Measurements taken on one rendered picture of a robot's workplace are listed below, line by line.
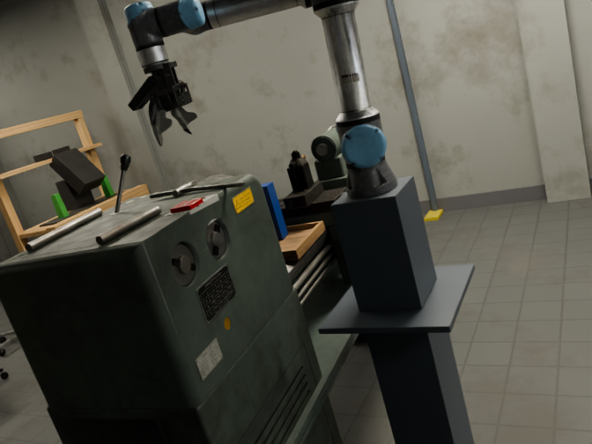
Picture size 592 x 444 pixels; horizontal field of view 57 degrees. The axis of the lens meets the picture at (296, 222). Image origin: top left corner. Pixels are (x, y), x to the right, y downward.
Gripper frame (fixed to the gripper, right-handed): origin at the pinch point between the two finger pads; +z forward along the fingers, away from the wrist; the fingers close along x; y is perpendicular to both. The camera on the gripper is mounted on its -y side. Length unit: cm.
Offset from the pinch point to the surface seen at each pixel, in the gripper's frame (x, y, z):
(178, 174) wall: 360, -271, 63
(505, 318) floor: 144, 58, 140
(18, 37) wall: 373, -429, -127
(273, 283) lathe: 3.9, 14.1, 46.5
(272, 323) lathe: -3, 14, 56
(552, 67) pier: 319, 101, 39
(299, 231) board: 66, -4, 52
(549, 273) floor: 193, 81, 140
